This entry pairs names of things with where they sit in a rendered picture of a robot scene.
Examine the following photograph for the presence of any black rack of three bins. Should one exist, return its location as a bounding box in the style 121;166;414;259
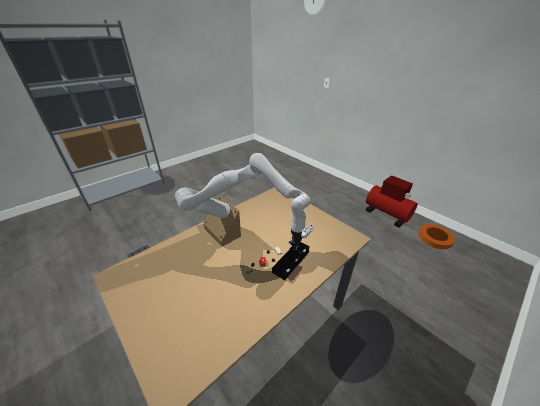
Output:
272;242;310;280

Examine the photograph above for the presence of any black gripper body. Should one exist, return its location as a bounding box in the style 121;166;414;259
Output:
291;229;302;242

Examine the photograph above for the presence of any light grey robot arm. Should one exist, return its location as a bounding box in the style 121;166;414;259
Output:
175;153;313;238

